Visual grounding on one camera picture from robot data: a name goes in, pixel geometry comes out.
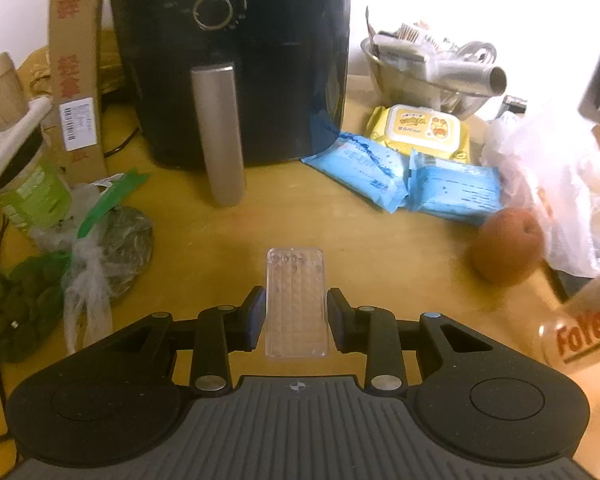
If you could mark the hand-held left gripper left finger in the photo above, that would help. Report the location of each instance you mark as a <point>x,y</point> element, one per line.
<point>252,317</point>

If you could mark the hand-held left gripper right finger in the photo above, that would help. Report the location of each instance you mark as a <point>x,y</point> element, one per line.
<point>339,320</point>

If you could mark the clear plastic case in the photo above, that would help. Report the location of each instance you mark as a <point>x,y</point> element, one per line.
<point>296,300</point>

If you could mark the clear plastic bag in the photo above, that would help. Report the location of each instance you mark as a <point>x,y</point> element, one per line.
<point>125,245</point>

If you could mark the blue tissue pack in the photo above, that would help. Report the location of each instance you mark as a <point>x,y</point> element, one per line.
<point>455,190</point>
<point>360,167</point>

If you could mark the brown round fruit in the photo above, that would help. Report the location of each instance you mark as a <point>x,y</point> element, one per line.
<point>505,250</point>

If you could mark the yellow wet wipes pack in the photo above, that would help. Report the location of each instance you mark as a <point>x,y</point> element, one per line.
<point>420,127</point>

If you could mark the black air fryer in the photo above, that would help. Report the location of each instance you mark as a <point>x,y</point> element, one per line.
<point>280,85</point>

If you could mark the green bag of dark discs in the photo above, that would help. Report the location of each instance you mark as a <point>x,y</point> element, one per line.
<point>15,305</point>

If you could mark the clear shaker bottle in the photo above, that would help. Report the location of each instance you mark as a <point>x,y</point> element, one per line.
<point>580,335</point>

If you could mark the metal bowl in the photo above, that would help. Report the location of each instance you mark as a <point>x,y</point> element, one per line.
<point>405,85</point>

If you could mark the green labelled can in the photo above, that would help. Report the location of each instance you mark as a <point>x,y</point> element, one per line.
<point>30,195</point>

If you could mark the white plastic bag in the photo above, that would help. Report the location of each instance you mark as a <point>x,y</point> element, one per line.
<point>565,195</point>

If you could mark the silver tube tool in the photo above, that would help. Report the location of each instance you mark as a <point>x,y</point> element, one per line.
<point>460,77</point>

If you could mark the white power strip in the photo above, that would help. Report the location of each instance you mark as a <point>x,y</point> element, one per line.
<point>15,140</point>

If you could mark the long brown cardboard carton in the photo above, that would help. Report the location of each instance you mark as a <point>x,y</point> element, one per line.
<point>75,35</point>

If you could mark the brown paper bag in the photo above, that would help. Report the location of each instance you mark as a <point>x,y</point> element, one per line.
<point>2,90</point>

